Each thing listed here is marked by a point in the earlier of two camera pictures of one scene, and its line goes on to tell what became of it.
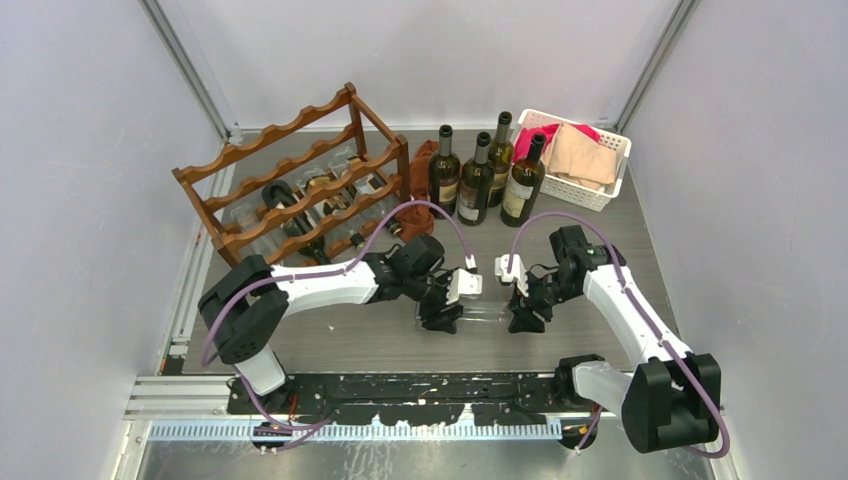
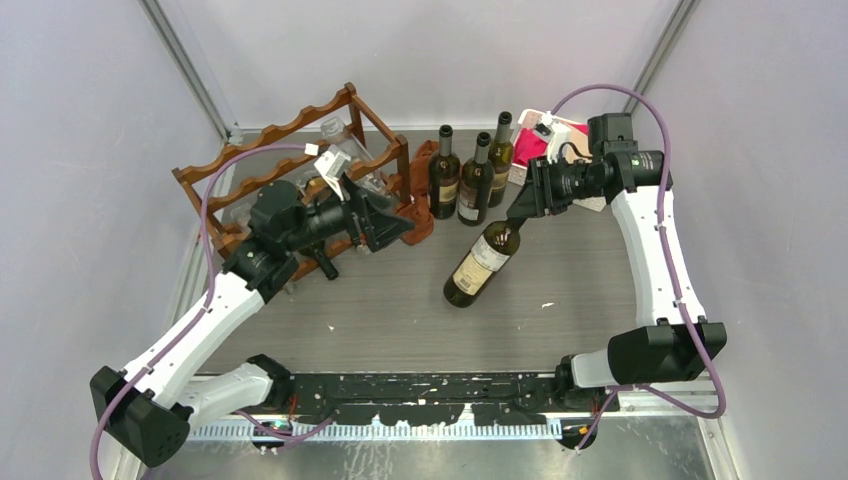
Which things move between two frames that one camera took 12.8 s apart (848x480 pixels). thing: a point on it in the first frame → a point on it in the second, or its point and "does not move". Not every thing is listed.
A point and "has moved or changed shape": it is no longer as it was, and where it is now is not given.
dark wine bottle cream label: (524, 184) has moved or changed shape
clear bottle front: (477, 308) → (335, 133)
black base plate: (491, 398) does not move
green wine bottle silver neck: (444, 176) does not move
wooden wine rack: (305, 188) does not move
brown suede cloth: (417, 222) does not move
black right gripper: (524, 318) → (538, 196)
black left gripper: (433, 317) → (379, 225)
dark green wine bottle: (501, 161) does not move
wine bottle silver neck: (476, 184) does not move
